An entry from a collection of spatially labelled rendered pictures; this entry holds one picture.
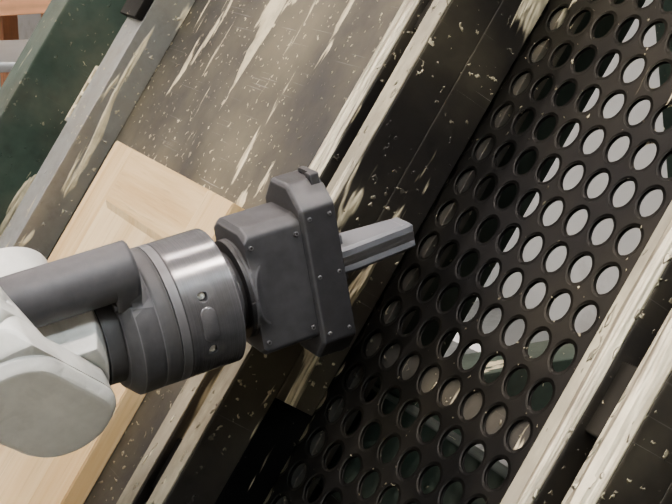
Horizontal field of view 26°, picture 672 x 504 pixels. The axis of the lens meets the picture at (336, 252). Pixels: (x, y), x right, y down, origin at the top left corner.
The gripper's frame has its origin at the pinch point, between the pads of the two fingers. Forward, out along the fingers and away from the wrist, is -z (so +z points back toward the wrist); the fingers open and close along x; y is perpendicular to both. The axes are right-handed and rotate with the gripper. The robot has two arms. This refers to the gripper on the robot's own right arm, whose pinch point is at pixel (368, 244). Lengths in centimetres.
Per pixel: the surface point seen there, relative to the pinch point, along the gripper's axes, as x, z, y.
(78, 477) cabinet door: -22.9, 16.8, 28.3
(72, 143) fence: -4, 2, 65
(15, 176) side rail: -12, 4, 89
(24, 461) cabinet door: -25, 19, 40
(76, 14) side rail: 5, -8, 89
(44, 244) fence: -14, 7, 65
